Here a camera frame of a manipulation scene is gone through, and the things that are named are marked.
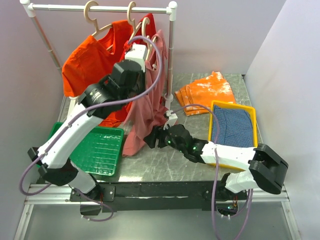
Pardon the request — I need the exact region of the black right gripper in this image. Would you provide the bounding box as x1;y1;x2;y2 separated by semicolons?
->
143;122;186;154

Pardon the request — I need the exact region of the dusty pink t shirt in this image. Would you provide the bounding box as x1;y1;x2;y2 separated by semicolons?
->
122;29;168;157

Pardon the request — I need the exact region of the green plastic tray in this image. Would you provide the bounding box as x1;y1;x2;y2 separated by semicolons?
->
36;121;125;177

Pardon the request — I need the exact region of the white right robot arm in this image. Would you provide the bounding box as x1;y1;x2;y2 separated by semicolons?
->
143;124;289;202

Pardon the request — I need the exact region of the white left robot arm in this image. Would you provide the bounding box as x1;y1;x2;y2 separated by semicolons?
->
28;59;146;201

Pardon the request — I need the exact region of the orange t shirt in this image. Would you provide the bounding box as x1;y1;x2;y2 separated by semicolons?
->
61;19;135;128

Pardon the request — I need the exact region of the red t shirt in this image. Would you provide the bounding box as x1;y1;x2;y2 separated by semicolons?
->
123;13;157;50

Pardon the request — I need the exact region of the orange white patterned shirt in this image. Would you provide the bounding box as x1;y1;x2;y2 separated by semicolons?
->
175;71;236;108

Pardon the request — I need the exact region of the beige hanger with red shirt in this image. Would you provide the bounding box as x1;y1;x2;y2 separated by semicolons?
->
126;1;142;41

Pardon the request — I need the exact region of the blue checked shirt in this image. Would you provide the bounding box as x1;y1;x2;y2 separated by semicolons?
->
213;105;254;148

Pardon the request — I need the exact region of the beige hanger with orange shirt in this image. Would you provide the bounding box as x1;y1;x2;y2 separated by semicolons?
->
83;0;114;39

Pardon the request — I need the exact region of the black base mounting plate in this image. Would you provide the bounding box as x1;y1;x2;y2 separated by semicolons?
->
69;181;247;213

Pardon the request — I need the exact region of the yellow plastic tray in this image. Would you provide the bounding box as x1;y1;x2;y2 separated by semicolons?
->
208;100;258;170

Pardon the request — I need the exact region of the white clothes rack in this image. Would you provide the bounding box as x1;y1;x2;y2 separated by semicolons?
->
19;0;178;125

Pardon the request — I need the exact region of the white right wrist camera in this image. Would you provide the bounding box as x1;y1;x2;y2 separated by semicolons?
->
163;110;178;130

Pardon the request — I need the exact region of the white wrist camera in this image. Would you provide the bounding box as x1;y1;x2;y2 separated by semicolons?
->
124;43;147;64
163;110;178;130

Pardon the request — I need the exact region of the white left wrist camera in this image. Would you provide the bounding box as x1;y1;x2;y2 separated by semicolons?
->
124;43;147;64

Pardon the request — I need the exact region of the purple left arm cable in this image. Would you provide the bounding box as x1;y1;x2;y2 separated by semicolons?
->
19;35;164;196

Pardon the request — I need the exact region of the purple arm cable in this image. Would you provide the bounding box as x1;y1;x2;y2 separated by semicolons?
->
172;104;254;240
19;35;164;196

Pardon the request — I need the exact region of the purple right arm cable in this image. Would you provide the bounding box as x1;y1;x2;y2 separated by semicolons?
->
172;104;254;240

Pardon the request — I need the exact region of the aluminium frame rail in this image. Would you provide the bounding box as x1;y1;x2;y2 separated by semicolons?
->
13;185;95;240

